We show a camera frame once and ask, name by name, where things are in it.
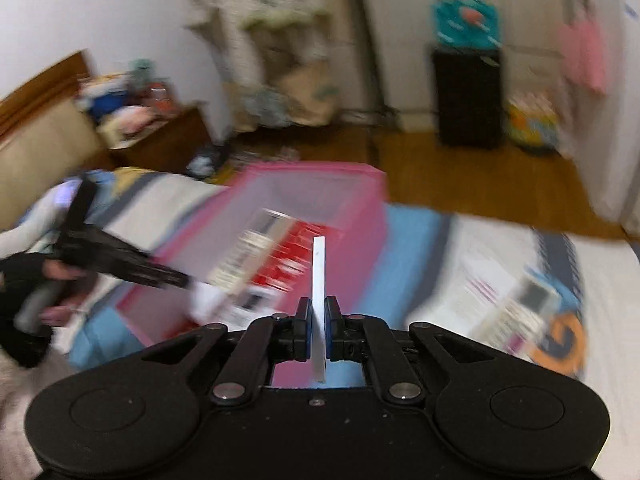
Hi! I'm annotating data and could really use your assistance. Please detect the striped patterned bed sheet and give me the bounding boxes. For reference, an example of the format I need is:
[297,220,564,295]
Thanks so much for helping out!
[1,169,639,479]

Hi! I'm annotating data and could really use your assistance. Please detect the pink storage box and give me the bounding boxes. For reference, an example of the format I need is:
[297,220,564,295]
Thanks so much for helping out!
[115,160,390,390]

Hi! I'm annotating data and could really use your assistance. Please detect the white air conditioner remote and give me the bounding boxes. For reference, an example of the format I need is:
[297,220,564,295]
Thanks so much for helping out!
[471,274,561,359]

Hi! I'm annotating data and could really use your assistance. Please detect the thin white card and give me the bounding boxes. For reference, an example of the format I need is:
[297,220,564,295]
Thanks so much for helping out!
[310,236,326,382]

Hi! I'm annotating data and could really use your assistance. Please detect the wooden bed headboard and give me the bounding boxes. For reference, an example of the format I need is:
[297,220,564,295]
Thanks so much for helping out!
[0,51,115,229]

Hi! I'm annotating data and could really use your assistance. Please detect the black suitcase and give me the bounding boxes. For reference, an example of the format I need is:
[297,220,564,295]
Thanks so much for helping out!
[431,46,504,150]

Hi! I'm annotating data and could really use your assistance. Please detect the teal gift bag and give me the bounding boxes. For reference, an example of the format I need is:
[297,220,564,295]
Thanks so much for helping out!
[432,0,502,50]

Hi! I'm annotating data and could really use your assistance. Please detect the left hand black glove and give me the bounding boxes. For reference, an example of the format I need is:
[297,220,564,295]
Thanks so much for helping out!
[1,252,87,368]

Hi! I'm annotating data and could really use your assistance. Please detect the red and white booklet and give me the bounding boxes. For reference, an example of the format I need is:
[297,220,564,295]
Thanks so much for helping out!
[189,208,333,330]

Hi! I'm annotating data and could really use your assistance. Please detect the brown paper bag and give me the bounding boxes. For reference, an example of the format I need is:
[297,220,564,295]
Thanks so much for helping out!
[277,60,340,127]

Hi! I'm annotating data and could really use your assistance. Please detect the pink hanging cloth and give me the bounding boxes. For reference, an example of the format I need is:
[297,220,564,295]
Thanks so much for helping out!
[559,18,608,94]

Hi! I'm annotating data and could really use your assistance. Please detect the wooden nightstand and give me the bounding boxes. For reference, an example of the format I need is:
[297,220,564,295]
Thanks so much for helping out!
[110,105,213,174]

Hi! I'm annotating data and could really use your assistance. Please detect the colourful gift bag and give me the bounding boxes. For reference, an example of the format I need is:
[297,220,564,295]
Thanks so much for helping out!
[506,92,559,152]

